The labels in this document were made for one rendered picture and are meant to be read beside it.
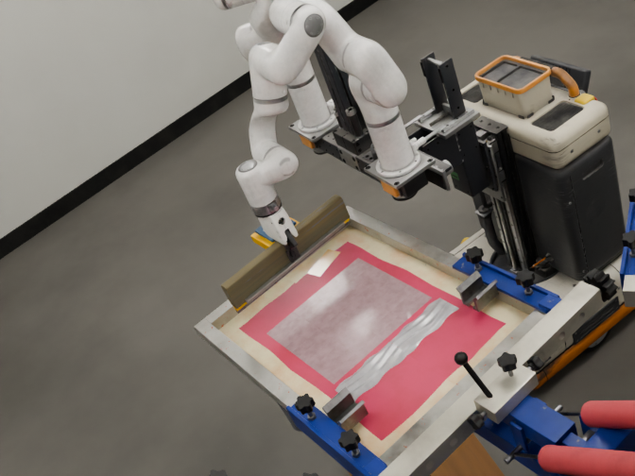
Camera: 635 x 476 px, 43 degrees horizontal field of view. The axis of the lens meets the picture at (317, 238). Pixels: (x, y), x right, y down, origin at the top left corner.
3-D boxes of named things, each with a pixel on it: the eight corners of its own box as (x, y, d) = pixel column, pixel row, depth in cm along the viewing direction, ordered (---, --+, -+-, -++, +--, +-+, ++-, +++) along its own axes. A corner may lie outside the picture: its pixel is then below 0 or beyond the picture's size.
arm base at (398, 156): (410, 140, 230) (395, 93, 221) (437, 153, 220) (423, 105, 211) (368, 168, 226) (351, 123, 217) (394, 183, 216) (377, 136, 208)
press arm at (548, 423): (491, 415, 167) (487, 399, 164) (510, 396, 169) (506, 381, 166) (559, 458, 154) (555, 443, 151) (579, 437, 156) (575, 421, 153)
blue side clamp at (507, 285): (456, 282, 208) (451, 263, 204) (470, 271, 210) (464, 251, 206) (550, 330, 186) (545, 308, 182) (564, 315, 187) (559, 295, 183)
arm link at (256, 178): (277, 136, 204) (295, 147, 197) (292, 169, 210) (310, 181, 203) (228, 168, 200) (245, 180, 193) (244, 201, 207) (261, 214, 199)
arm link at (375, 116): (385, 102, 220) (367, 50, 210) (413, 115, 209) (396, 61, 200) (356, 121, 217) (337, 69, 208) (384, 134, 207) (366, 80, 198)
